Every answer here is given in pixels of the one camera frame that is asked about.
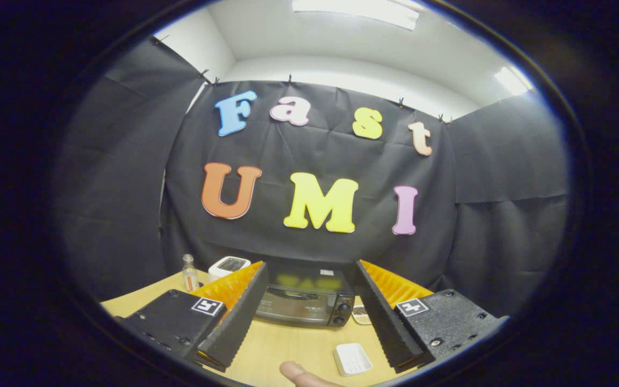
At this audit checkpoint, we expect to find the black backdrop cloth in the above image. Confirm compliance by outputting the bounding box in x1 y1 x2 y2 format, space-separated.
54 35 571 318

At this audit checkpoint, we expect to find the white bread toaster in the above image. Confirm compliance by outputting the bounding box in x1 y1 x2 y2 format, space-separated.
208 256 251 283

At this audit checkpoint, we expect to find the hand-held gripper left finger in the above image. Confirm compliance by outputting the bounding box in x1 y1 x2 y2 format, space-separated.
115 261 270 372

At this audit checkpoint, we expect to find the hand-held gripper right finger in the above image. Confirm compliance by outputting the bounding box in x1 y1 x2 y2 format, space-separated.
355 260 509 373

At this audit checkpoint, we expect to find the clear bottle orange label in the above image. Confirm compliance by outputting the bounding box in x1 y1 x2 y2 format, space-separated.
182 254 200 292

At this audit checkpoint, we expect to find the small ceiling light panel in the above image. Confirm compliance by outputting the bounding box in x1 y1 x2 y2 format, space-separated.
494 66 533 96

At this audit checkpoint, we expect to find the black toaster oven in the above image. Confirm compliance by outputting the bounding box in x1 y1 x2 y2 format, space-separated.
254 262 356 328

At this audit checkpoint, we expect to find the white rectangular tray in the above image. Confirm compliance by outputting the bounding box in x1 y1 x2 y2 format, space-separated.
334 343 373 376

